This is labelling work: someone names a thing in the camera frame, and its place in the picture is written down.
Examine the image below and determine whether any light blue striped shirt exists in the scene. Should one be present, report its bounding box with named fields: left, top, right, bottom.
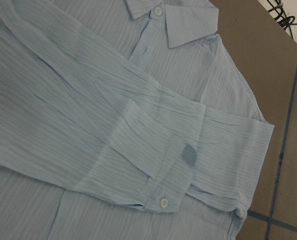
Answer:
left=0, top=0, right=274, bottom=240

